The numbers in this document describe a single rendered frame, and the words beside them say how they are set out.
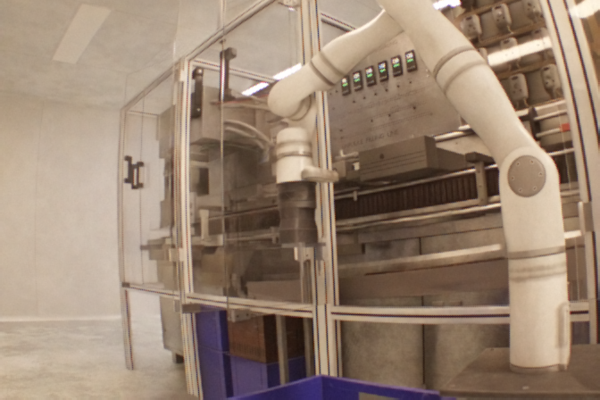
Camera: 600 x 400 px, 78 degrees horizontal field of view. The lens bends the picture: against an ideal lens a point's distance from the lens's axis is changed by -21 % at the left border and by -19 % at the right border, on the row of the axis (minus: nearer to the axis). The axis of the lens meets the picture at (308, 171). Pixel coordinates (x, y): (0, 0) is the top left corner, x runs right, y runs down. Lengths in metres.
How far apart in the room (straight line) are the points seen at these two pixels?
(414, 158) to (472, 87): 0.71
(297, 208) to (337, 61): 0.29
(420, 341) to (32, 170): 4.85
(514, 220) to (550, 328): 0.16
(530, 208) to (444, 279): 0.60
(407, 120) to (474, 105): 1.20
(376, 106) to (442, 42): 1.30
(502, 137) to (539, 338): 0.32
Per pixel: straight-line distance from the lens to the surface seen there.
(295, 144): 0.87
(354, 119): 2.10
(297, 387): 1.14
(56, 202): 5.59
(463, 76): 0.71
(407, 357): 1.62
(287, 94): 0.88
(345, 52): 0.86
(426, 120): 1.85
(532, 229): 0.64
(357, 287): 1.38
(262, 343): 1.80
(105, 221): 5.73
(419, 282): 1.25
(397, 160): 1.43
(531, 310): 0.65
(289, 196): 0.85
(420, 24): 0.77
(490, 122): 0.72
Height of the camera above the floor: 0.75
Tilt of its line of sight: 11 degrees up
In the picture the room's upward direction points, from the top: 3 degrees counter-clockwise
